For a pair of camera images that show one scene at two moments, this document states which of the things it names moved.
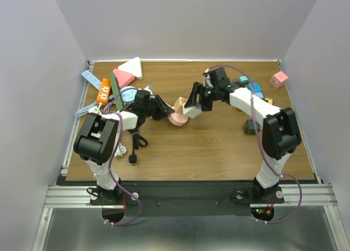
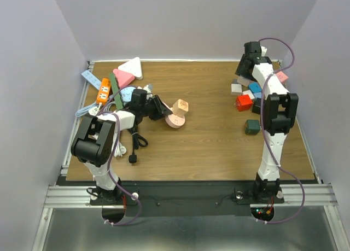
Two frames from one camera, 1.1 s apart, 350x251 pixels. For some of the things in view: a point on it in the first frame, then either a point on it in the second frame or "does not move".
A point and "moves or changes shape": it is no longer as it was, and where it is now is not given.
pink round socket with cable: x=177 y=119 moves or changes shape
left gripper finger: x=168 y=109 does not move
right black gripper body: x=210 y=95 → x=241 y=70
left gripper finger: x=162 y=114 does not move
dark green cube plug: x=249 y=127 does not move
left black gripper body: x=153 y=105 does not move
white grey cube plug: x=192 y=111 → x=243 y=80
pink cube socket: x=278 y=80 does not move
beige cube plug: x=178 y=105 does not move
